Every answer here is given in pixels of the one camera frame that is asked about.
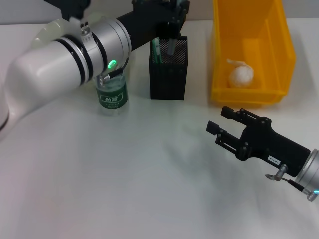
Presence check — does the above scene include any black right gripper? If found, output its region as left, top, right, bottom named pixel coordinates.
left=205, top=105, right=312, bottom=178

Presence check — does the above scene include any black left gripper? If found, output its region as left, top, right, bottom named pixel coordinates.
left=115, top=0, right=192, bottom=52

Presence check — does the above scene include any wrist cable with plug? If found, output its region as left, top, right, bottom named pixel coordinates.
left=96, top=58, right=131, bottom=88
left=265, top=164, right=318, bottom=201

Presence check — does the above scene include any black mesh pen holder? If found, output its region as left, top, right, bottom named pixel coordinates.
left=149, top=36, right=188, bottom=101

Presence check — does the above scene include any pale green glass fruit plate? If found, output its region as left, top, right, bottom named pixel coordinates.
left=31, top=17, right=69, bottom=51

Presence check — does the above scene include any right wrist cable with plug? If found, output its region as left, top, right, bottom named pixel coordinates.
left=265, top=164, right=318, bottom=201

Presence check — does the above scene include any yellow plastic bin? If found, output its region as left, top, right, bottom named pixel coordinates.
left=211, top=0, right=297, bottom=108

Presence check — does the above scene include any mint green pen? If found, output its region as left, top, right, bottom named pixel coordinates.
left=150, top=38, right=164, bottom=64

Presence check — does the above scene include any white paper ball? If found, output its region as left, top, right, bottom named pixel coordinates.
left=226, top=58, right=255, bottom=88

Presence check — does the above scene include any grey metallic pen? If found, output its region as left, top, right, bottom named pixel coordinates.
left=167, top=38, right=177, bottom=56

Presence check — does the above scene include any clear green-label water bottle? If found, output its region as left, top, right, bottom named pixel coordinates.
left=95, top=72, right=129, bottom=117

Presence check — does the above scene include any left wrist cable with plug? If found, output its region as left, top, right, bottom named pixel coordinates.
left=96, top=58, right=131, bottom=88

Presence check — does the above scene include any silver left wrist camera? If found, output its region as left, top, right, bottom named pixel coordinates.
left=43, top=0, right=93, bottom=23

